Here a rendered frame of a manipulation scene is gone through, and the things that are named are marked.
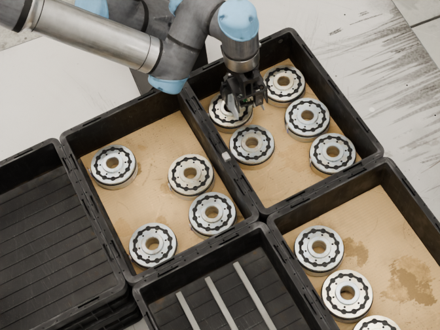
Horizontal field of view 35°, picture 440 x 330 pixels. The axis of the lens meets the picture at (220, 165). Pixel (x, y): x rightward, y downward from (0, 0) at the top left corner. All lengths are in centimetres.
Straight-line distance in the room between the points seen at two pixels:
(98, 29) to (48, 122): 58
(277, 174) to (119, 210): 36
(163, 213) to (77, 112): 46
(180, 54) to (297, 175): 39
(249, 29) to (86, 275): 62
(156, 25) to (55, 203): 49
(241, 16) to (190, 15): 12
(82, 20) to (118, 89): 57
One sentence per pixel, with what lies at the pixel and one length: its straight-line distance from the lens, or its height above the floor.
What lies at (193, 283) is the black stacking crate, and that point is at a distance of 150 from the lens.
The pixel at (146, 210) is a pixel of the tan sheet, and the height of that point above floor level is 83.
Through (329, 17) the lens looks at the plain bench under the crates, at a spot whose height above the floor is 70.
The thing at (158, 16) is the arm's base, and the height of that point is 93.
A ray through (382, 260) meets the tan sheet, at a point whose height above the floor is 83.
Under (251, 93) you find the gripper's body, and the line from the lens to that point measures 150.
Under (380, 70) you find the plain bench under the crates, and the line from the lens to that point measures 191.
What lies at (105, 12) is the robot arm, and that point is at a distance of 164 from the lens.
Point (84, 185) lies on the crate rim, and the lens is 152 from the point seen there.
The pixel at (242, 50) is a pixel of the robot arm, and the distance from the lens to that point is 140.
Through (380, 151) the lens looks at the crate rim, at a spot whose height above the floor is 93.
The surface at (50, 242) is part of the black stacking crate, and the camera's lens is 160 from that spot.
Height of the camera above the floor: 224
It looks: 61 degrees down
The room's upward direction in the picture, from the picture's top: 9 degrees counter-clockwise
